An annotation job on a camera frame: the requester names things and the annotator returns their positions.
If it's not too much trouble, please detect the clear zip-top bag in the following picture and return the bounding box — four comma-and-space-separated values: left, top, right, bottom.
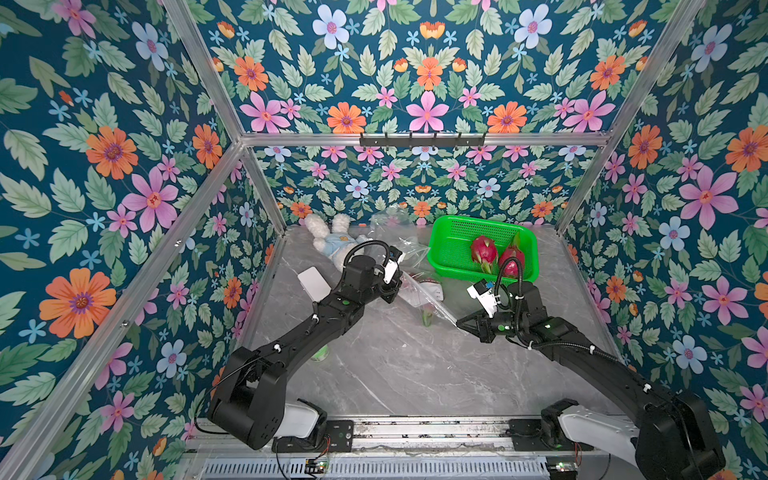
398, 271, 458, 327
369, 206, 430, 273

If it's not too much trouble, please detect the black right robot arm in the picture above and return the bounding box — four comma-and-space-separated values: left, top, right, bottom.
456, 280, 726, 479

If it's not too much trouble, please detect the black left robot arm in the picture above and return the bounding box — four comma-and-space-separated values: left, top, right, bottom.
206, 247, 404, 450

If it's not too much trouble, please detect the white plush bear toy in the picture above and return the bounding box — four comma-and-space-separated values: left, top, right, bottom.
304, 214, 369, 271

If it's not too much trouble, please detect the white rectangular box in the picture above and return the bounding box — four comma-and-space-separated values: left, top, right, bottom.
297, 267, 332, 303

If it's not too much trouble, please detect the green plastic basket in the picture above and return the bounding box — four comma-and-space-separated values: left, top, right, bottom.
427, 215, 540, 285

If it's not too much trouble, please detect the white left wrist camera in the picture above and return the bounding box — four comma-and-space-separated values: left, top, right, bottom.
383, 247, 405, 284

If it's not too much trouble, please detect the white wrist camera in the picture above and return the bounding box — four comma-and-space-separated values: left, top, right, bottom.
383, 247, 405, 284
467, 280, 498, 319

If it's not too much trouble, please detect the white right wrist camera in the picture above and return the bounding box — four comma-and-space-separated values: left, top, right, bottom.
467, 280, 498, 319

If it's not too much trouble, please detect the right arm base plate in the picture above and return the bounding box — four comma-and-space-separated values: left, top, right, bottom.
504, 418, 593, 453

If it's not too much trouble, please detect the black hook rail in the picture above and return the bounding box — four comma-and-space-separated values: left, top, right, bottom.
358, 132, 486, 149

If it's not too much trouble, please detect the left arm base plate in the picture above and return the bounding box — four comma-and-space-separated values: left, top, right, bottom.
271, 420, 355, 454

